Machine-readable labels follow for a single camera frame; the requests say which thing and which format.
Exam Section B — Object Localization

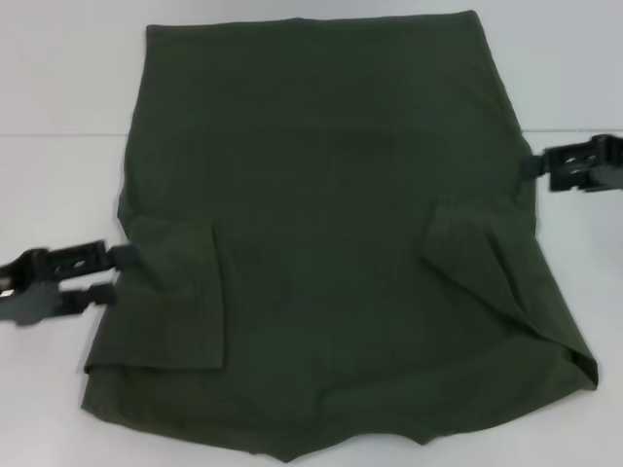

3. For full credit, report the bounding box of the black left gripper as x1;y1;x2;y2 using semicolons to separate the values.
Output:
0;238;143;328

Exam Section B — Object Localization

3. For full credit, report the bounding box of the dark green t-shirt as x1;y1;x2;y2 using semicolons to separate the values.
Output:
80;9;599;438

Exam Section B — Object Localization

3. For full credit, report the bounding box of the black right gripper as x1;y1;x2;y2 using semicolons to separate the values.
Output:
524;134;623;193

